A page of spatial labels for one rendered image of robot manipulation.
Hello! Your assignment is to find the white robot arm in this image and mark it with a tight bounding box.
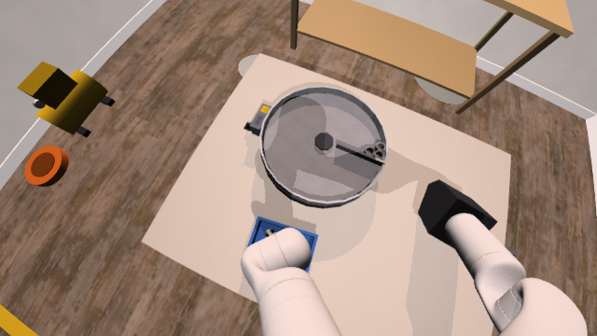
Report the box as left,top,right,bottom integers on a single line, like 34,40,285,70
241,213,588,336

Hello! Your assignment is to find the blue crate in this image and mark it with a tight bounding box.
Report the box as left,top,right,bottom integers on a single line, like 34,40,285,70
247,216,317,256

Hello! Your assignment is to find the grey metal ring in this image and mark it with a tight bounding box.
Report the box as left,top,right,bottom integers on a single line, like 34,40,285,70
374,142,386,152
373,150,384,160
363,147,375,156

